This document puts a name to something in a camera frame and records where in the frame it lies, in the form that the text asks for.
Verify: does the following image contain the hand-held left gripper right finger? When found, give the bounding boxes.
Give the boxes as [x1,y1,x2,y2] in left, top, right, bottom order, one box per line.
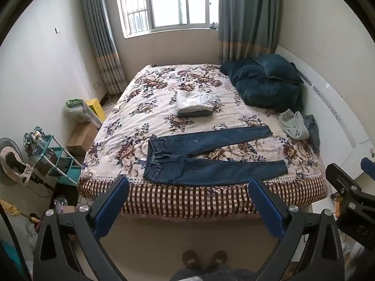
[247,177,345,281]

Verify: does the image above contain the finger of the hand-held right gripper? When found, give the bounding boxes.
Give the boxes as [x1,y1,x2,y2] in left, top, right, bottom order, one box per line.
[360,157,375,180]
[325,163,370,204]

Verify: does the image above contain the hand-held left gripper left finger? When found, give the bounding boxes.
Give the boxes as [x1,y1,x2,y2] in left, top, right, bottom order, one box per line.
[33,176,130,281]

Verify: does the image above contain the blue jeans pants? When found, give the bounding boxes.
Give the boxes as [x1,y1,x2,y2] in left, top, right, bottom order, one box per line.
[143,125,288,187]

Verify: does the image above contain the clear plastic bottle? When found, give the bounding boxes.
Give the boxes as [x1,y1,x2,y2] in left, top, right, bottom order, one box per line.
[54,197,70,214]

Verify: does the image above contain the crumpled blue denim garment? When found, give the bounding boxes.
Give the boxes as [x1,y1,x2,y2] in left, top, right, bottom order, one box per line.
[303,115,321,153]

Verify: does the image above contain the teal shelf rack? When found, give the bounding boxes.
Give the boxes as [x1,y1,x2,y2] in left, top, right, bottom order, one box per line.
[25,127,84,187]

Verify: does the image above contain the white bed headboard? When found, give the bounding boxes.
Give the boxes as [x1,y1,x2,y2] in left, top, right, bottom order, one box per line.
[275,45,371,180]

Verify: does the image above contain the light green garment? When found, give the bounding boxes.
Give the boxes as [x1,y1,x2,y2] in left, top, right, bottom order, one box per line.
[278,109,310,140]

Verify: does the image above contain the brown cardboard box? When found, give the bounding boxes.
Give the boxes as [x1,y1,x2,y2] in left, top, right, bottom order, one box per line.
[67,122,101,156]

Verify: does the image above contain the yellow box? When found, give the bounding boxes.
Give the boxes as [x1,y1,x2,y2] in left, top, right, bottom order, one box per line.
[85,98,105,122]

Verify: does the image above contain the clear plastic bag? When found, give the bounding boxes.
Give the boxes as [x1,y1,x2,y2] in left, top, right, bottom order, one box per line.
[65,99,93,124]

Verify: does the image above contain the standing fan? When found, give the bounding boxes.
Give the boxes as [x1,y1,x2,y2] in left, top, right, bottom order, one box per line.
[0,137,34,187]

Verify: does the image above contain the dark teal duvet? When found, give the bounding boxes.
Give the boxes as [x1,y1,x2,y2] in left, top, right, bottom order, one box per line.
[219,57,305,115]

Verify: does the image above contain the grey folded garment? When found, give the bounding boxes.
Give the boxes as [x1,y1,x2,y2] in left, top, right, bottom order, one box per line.
[177,109,213,117]

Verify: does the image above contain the floral printed blanket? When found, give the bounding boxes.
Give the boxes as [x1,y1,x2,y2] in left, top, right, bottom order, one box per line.
[78,63,327,219]

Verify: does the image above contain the dark teal pillow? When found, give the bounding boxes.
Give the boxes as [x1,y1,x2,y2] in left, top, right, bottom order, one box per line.
[253,54,304,84]

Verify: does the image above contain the white folded garment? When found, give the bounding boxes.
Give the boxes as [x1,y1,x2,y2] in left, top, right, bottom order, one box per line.
[176,90,216,112]

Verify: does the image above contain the grey-blue striped curtain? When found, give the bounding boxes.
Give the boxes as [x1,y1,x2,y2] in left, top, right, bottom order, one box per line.
[80,0,128,95]
[217,0,283,65]

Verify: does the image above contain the window with white frame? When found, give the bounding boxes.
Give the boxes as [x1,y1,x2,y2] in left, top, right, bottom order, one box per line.
[117,0,220,39]

